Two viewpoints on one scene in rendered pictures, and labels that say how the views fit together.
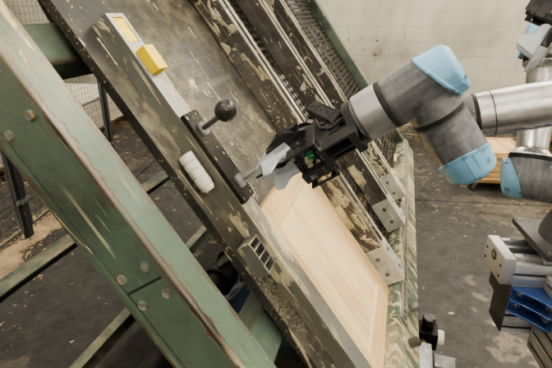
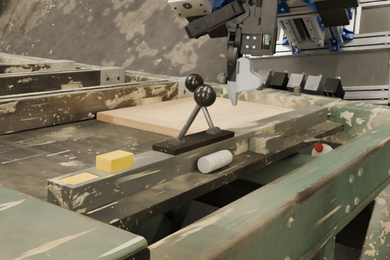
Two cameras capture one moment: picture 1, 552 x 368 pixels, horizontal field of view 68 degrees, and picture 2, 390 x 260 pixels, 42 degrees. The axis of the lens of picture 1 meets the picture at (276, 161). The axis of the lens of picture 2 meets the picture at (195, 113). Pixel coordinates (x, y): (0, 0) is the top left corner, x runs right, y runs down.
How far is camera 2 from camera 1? 76 cm
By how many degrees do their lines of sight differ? 48
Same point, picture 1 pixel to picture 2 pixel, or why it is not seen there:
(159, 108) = (161, 173)
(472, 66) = not seen: outside the picture
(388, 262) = not seen: hidden behind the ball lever
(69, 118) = (286, 191)
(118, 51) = (107, 192)
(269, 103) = (38, 116)
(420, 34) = not seen: outside the picture
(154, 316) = (360, 195)
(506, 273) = (207, 4)
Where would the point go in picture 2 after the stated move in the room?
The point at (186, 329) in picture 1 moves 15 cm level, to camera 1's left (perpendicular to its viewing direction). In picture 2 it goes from (368, 172) to (372, 254)
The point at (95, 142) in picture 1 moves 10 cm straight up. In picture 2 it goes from (291, 181) to (268, 151)
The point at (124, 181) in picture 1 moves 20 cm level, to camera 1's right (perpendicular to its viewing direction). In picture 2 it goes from (309, 172) to (310, 61)
